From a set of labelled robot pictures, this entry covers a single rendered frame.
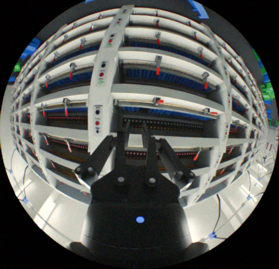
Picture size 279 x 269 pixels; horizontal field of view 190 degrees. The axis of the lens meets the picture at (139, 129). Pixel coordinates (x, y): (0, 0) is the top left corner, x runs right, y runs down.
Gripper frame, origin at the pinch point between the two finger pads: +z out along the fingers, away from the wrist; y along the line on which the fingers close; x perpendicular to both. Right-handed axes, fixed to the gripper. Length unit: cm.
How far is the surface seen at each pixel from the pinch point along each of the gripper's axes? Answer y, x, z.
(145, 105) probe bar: 3.5, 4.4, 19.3
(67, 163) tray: -39.4, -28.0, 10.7
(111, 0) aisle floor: -29, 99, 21
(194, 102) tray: 24.0, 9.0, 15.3
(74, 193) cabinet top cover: -55, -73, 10
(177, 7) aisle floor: 24, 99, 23
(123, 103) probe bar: -5.7, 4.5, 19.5
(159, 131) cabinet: 14.9, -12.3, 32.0
